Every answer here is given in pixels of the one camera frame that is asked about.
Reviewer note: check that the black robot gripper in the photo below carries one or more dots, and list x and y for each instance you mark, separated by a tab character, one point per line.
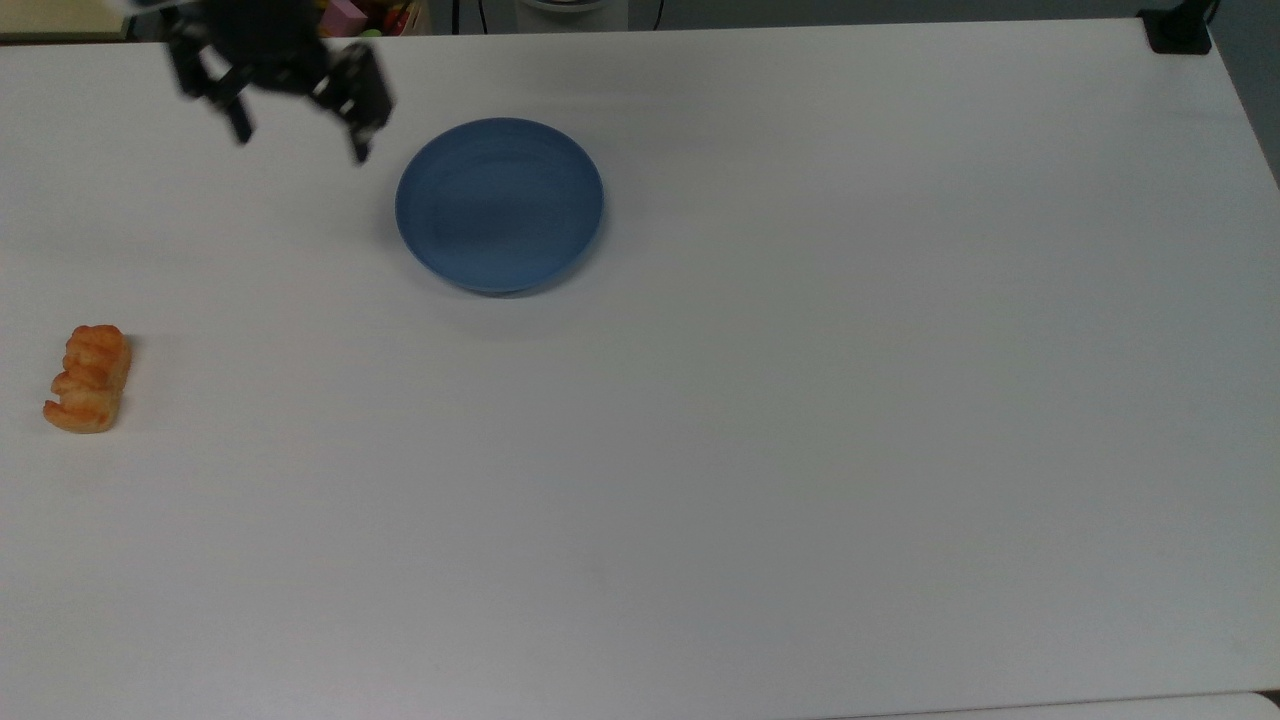
255	40

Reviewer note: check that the orange twisted bread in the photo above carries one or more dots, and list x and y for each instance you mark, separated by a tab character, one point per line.
90	385

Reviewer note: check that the pink toy block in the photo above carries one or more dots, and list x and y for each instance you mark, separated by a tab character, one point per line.
345	15

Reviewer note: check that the colourful toy pile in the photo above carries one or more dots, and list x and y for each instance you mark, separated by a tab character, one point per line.
395	18

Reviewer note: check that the blue round plate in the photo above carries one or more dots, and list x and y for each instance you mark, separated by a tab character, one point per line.
500	205

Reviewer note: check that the beige wooden board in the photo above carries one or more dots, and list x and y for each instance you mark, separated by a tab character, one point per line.
60	18

